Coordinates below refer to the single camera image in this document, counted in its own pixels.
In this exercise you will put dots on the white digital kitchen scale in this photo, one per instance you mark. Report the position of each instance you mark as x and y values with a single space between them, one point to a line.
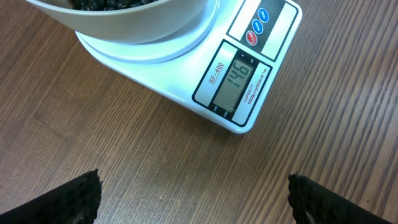
220 65

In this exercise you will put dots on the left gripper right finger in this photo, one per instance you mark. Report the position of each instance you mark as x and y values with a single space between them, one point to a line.
313 203

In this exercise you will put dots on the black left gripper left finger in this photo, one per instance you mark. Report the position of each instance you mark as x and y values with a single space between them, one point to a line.
76 201

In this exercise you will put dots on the white bowl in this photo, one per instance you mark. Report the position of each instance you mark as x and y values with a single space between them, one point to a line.
133 25

